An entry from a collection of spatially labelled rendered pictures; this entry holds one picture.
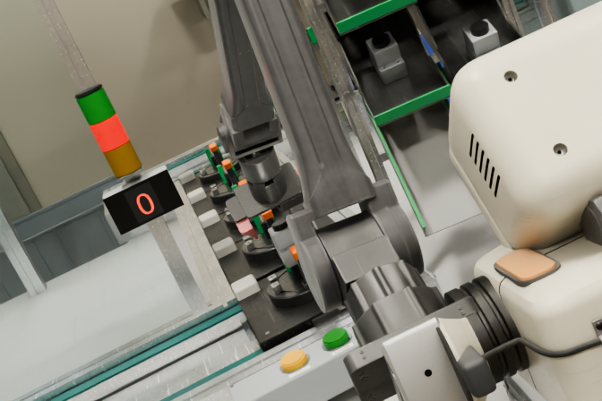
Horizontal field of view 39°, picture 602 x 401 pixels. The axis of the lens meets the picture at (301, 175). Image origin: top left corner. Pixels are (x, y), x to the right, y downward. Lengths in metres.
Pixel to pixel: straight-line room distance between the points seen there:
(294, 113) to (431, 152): 0.71
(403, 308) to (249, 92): 0.48
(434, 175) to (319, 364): 0.40
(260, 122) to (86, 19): 4.41
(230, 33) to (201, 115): 4.59
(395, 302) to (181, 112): 4.92
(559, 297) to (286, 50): 0.34
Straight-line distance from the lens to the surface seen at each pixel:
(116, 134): 1.47
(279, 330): 1.37
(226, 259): 1.76
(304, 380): 1.26
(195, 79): 5.57
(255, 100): 1.13
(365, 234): 0.79
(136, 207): 1.49
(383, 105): 1.41
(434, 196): 1.45
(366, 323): 0.73
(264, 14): 0.81
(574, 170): 0.66
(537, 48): 0.70
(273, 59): 0.80
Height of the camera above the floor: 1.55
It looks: 16 degrees down
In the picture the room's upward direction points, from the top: 24 degrees counter-clockwise
